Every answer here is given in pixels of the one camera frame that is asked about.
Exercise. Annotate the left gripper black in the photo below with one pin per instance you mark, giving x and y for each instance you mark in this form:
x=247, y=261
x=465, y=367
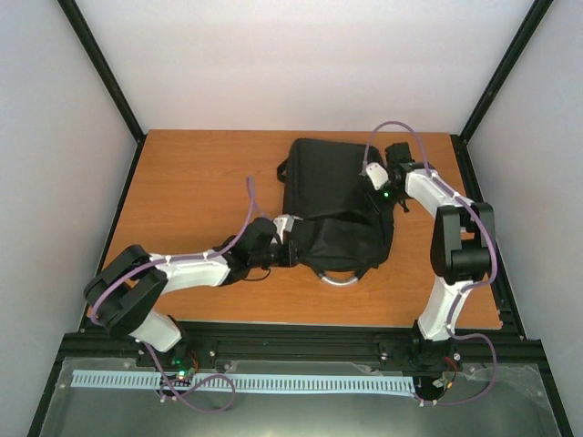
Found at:
x=291, y=259

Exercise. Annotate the black student backpack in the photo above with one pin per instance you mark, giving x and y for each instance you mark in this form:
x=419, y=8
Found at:
x=339, y=225

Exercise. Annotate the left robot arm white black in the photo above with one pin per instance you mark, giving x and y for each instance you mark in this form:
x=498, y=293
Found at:
x=123, y=295

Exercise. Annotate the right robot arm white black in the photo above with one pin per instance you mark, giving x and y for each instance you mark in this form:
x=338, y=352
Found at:
x=462, y=252

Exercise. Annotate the green lit circuit board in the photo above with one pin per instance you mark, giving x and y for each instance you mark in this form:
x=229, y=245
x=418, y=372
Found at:
x=187, y=371

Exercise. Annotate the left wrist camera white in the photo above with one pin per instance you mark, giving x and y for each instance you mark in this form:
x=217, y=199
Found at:
x=284, y=224

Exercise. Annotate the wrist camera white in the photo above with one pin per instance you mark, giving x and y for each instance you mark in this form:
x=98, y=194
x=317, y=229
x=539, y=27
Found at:
x=376, y=174
x=284, y=224

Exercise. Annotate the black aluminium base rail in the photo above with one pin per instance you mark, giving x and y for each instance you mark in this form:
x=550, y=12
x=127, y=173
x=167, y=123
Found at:
x=386, y=349

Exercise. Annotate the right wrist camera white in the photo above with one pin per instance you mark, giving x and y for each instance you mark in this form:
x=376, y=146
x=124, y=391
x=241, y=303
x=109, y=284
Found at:
x=376, y=174

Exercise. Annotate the light blue cable duct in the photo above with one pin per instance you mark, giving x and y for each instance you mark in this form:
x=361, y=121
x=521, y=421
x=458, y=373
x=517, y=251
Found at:
x=247, y=383

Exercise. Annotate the left black frame post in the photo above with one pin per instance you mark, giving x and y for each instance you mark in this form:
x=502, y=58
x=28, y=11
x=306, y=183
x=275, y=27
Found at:
x=87, y=40

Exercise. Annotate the black frame post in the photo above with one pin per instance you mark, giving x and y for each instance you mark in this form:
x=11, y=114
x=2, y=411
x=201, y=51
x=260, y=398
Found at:
x=529, y=25
x=87, y=40

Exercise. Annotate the right black frame post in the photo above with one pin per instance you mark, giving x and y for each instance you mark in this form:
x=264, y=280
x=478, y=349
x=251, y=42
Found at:
x=529, y=25

